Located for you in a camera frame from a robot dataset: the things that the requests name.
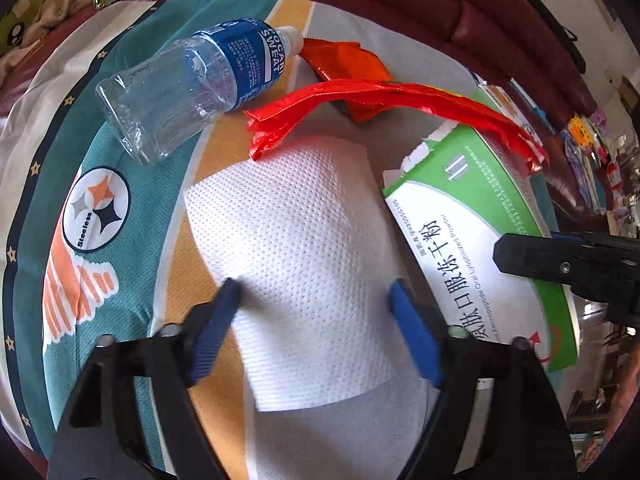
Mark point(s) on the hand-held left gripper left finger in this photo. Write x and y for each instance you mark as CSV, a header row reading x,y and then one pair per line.
x,y
215,330

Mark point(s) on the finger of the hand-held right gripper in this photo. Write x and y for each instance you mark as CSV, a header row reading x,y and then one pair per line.
x,y
550,260

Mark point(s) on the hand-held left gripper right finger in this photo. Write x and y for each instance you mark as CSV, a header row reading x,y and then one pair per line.
x,y
415,335

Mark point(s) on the green and white medicine box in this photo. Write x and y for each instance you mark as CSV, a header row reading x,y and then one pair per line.
x,y
465,230

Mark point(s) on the white paper towel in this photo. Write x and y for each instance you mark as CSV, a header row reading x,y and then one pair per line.
x,y
300,235

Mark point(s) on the teal printed blanket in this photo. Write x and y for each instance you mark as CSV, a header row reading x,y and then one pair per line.
x,y
140,240

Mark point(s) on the black bag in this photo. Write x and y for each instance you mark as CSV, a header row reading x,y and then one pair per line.
x,y
550,20

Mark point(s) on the clear plastic bottle blue label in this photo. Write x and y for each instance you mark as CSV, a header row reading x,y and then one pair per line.
x,y
165,95

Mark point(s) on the long red plastic wrapper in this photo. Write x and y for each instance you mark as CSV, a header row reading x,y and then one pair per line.
x,y
320,97

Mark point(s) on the orange snack packet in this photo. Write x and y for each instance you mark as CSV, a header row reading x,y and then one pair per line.
x,y
345,60

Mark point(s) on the dark red leather sofa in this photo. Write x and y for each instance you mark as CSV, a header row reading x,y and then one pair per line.
x,y
400,0

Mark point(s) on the green plush cushion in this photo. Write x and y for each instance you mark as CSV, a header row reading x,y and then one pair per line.
x,y
20,25

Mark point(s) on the beige plush toy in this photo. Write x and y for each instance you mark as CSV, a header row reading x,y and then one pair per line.
x,y
60,0

